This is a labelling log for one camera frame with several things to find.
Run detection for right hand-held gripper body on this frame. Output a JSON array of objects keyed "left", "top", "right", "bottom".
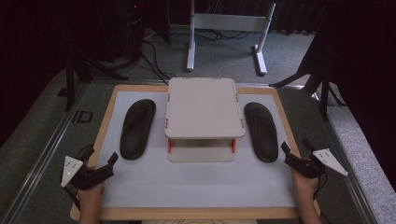
[{"left": 283, "top": 148, "right": 349, "bottom": 179}]

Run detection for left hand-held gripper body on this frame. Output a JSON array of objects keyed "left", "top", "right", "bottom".
[{"left": 60, "top": 156, "right": 116, "bottom": 191}]

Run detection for white two-tier shoe rack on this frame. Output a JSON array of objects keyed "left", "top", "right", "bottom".
[{"left": 163, "top": 77, "right": 246, "bottom": 163}]

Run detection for person's left hand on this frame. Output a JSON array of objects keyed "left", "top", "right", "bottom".
[{"left": 77, "top": 181, "right": 106, "bottom": 206}]

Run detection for person's right hand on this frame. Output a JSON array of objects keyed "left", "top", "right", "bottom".
[{"left": 290, "top": 168, "right": 320, "bottom": 203}]

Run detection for black tripod stand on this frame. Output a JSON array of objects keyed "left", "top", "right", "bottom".
[
  {"left": 64, "top": 46, "right": 130, "bottom": 112},
  {"left": 269, "top": 59, "right": 347, "bottom": 120}
]

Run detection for dark computer tower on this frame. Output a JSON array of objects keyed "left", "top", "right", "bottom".
[{"left": 125, "top": 0, "right": 146, "bottom": 61}]

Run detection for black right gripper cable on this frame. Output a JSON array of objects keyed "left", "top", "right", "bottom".
[{"left": 313, "top": 172, "right": 332, "bottom": 224}]

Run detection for metal floor rail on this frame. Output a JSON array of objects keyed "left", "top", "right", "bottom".
[
  {"left": 306, "top": 90, "right": 379, "bottom": 224},
  {"left": 0, "top": 82, "right": 91, "bottom": 224}
]

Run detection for black floor cables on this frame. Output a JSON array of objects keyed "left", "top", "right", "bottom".
[{"left": 136, "top": 27, "right": 254, "bottom": 86}]

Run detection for white metal table frame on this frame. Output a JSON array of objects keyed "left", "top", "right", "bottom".
[{"left": 186, "top": 0, "right": 277, "bottom": 77}]

